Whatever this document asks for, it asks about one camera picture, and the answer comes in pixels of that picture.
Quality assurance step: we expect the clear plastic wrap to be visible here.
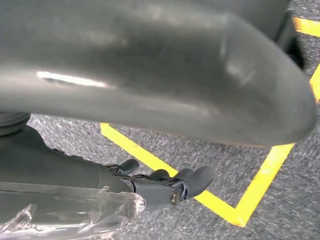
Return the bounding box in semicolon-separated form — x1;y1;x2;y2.
0;188;146;240

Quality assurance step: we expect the grey robot leg shell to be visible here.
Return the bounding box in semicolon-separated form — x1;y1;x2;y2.
0;0;318;147

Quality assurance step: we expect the yellow floor tape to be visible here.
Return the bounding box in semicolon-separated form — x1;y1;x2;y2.
100;16;320;228

